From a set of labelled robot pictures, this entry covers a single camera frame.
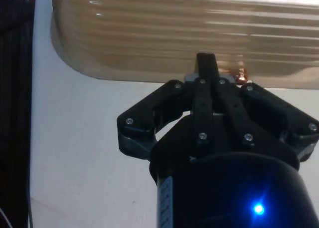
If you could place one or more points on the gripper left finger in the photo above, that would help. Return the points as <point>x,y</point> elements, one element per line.
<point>202,108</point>

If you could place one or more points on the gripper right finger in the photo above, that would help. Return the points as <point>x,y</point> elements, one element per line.
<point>274,113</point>

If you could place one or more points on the black cabinet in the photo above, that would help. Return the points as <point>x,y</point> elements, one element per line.
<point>15,100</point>

